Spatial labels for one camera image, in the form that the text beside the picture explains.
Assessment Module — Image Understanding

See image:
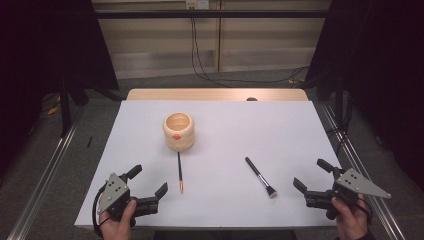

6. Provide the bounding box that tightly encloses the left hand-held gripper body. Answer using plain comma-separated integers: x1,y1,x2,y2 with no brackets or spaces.
96,172,160,220

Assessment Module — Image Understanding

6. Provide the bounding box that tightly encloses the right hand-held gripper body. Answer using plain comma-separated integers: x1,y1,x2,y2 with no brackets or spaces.
304,168,392,221

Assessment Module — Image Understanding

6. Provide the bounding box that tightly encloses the thin black orange-tipped pencil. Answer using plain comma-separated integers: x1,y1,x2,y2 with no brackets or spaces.
176,151,185,195

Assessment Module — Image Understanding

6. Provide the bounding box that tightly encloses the black makeup brush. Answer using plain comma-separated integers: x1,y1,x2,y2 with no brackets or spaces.
244,156,278,200

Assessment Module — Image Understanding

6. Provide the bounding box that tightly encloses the cream ribbed cup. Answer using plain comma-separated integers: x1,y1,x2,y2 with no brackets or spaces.
162,111,196,153

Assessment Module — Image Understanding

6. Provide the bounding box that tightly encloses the person's left hand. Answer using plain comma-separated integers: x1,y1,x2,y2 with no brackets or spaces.
99,199,138,240

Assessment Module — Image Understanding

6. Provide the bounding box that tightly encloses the person's right hand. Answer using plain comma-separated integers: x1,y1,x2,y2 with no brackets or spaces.
331,196,371,240

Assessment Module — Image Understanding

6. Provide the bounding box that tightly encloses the black metal stand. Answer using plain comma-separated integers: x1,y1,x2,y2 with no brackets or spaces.
334,74,346,129
59,76,73,137

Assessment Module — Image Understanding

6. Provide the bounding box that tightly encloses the white table mat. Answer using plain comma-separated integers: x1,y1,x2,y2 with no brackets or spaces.
73,99,368,231

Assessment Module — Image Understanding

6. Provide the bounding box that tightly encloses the light wooden table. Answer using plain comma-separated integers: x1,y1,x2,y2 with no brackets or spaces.
126,87,310,102

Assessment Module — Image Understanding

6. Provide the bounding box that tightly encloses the black curtain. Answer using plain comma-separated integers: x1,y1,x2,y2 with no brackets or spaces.
0,0,120,174
304,0,424,193

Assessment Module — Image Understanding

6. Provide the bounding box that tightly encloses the black horizontal bar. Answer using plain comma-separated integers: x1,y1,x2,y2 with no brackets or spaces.
94,9,330,20

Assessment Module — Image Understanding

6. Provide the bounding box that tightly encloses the metal floor rail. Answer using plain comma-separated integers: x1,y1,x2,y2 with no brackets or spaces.
318,101,407,240
6,105,86,240

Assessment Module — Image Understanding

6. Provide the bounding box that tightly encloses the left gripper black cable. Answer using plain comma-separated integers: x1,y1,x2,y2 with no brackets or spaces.
91,184,113,239

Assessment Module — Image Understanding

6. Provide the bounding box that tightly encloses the black wall cable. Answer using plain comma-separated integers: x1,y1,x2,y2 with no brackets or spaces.
190,17,234,88
193,19,311,84

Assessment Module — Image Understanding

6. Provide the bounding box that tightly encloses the white wall socket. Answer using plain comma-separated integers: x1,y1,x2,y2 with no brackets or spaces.
185,0,210,10

